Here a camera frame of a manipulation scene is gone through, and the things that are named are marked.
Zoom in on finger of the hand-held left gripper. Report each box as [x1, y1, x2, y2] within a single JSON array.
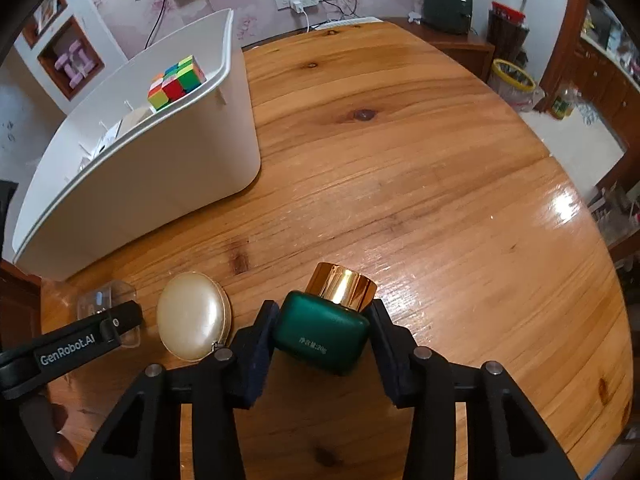
[[100, 300, 144, 348]]

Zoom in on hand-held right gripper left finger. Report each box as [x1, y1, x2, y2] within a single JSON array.
[[75, 300, 281, 480]]

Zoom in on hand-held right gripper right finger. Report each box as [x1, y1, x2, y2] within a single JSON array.
[[369, 299, 583, 480]]

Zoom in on clear plastic box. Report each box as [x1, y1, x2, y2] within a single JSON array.
[[77, 282, 143, 350]]

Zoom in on green bottle with gold cap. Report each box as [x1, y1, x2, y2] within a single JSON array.
[[272, 261, 378, 377]]

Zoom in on white plastic storage bin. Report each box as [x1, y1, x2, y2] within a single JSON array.
[[11, 7, 262, 282]]

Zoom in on person's left hand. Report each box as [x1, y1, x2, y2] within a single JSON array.
[[20, 395, 81, 473]]

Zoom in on round pearl case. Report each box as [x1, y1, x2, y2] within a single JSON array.
[[156, 271, 233, 362]]

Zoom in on colourful puzzle cube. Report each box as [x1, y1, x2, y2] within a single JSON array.
[[147, 55, 207, 112]]

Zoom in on pink dumbbell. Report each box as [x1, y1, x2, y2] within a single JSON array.
[[70, 42, 101, 78], [56, 52, 83, 87]]

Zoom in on yellow-rimmed trash bin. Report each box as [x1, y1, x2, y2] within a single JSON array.
[[487, 58, 546, 113]]

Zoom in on green label bottle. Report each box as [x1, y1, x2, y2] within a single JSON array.
[[550, 91, 576, 121]]

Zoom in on wooden television stand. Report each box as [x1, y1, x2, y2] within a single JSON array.
[[385, 16, 496, 83]]

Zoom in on white set-top box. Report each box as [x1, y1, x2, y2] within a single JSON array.
[[310, 17, 383, 31]]

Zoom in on wooden sideboard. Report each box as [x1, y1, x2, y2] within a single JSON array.
[[542, 0, 640, 146]]

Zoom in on dark green bag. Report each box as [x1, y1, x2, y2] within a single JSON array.
[[422, 0, 473, 36]]

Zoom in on black television cable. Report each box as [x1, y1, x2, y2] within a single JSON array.
[[145, 0, 168, 51]]

